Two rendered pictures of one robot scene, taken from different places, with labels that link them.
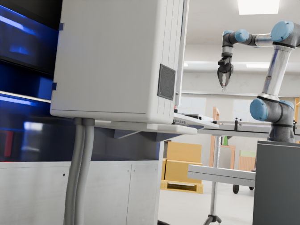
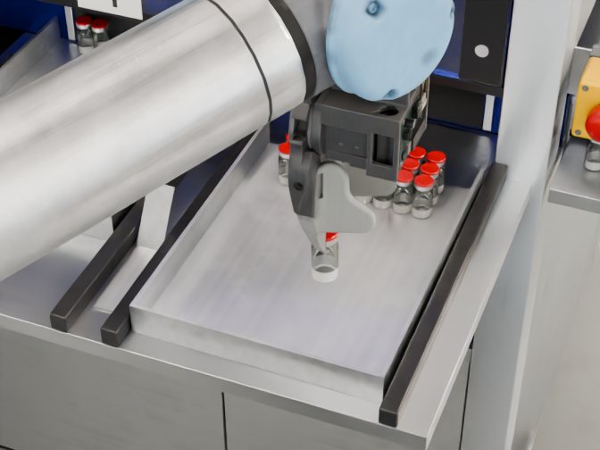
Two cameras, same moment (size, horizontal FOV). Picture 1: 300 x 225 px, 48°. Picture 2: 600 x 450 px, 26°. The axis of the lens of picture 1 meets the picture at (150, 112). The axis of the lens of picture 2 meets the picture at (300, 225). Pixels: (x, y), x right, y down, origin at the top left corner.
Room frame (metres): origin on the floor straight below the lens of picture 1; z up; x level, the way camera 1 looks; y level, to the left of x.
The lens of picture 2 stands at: (2.03, -1.22, 1.78)
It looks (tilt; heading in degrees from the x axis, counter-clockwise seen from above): 40 degrees down; 82
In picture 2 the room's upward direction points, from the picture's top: straight up
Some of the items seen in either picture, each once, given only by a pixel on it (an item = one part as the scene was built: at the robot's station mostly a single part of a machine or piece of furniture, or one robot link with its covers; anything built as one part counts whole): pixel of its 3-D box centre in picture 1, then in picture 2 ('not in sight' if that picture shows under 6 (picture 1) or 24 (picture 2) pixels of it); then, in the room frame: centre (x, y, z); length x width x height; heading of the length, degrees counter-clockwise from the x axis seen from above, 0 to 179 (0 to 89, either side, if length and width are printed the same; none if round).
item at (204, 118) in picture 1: (181, 118); (317, 245); (2.20, -0.21, 0.90); 0.34 x 0.26 x 0.04; 60
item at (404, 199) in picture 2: not in sight; (354, 179); (2.25, -0.11, 0.91); 0.18 x 0.02 x 0.05; 150
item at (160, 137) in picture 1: (180, 134); not in sight; (2.29, -0.21, 0.80); 0.34 x 0.03 x 0.13; 60
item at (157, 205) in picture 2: not in sight; (135, 245); (2.01, -0.19, 0.91); 0.14 x 0.03 x 0.06; 61
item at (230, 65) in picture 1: (226, 64); (356, 79); (2.18, -0.47, 1.27); 0.09 x 0.08 x 0.12; 150
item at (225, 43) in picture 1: (228, 39); not in sight; (2.17, -0.47, 1.43); 0.09 x 0.08 x 0.11; 27
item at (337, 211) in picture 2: (228, 80); (338, 214); (2.17, -0.49, 1.17); 0.06 x 0.03 x 0.09; 150
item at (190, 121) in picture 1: (162, 119); (188, 204); (2.07, -0.08, 0.87); 0.70 x 0.48 x 0.02; 150
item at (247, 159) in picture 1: (233, 142); not in sight; (9.54, -2.39, 0.90); 1.43 x 1.25 x 1.81; 162
